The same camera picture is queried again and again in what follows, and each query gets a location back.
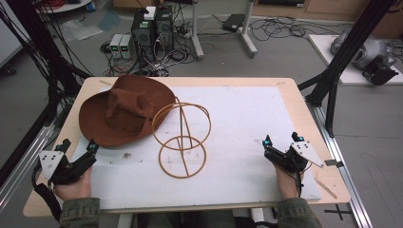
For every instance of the black flat box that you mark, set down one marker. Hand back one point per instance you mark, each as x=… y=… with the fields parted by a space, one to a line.
x=234 y=22

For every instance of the black metal frame strut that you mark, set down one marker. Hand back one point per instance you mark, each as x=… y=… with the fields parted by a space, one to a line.
x=38 y=47
x=348 y=47

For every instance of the person's left hand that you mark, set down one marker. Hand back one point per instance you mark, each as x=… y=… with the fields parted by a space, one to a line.
x=74 y=188

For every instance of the aluminium rail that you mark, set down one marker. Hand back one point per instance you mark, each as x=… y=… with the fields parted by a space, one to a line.
x=343 y=177
x=28 y=158

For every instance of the grey bench power supply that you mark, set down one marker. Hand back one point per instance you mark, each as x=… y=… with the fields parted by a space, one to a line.
x=115 y=46
x=126 y=47

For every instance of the grey metal stand leg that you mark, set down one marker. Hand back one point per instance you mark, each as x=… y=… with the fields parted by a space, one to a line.
x=197 y=34
x=248 y=31

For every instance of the black device on board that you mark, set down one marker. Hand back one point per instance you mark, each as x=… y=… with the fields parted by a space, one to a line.
x=380 y=72

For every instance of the black computer tower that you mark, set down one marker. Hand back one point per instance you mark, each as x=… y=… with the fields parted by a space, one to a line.
x=143 y=34
x=164 y=28

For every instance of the thin wooden stick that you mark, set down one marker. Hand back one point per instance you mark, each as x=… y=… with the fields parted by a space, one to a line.
x=326 y=188

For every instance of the black tape strip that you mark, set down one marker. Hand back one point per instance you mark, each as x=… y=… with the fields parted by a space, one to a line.
x=333 y=163

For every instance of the person's right hand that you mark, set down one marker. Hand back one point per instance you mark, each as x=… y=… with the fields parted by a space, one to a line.
x=286 y=183

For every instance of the black tape cross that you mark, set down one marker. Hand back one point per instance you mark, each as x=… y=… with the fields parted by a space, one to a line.
x=338 y=212

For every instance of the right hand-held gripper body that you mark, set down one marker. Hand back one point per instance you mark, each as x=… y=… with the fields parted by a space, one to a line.
x=293 y=156

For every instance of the clear plastic sheet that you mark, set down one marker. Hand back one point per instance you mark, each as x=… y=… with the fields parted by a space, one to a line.
x=85 y=27

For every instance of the white floor board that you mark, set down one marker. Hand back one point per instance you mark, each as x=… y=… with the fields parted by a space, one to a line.
x=323 y=47

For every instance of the brown cowboy hat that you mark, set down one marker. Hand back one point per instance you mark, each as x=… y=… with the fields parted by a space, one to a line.
x=126 y=110

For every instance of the white box on tower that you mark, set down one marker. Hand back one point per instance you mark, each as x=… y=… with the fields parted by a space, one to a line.
x=150 y=12

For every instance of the white table mat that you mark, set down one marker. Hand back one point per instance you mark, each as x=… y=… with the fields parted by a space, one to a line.
x=240 y=126

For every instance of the grey robot shell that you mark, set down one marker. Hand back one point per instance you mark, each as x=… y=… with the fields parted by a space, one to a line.
x=370 y=50

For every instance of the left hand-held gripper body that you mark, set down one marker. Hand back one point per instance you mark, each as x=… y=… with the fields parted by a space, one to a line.
x=68 y=169

